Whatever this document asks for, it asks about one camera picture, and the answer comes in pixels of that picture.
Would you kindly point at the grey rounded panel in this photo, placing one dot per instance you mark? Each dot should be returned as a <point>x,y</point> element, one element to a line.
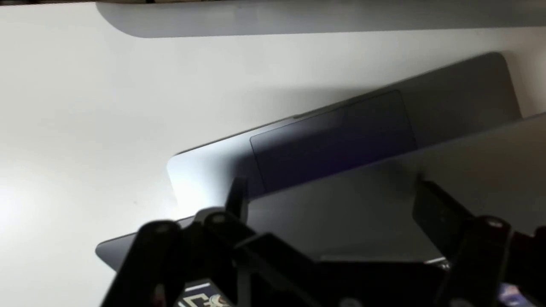
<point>324,17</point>

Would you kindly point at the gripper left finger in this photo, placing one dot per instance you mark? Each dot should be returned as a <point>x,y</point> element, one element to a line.
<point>158,260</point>

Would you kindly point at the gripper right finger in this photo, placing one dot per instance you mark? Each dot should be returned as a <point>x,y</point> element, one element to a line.
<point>477,256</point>

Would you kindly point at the grey laptop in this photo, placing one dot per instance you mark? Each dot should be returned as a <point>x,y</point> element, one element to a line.
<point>341,204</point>

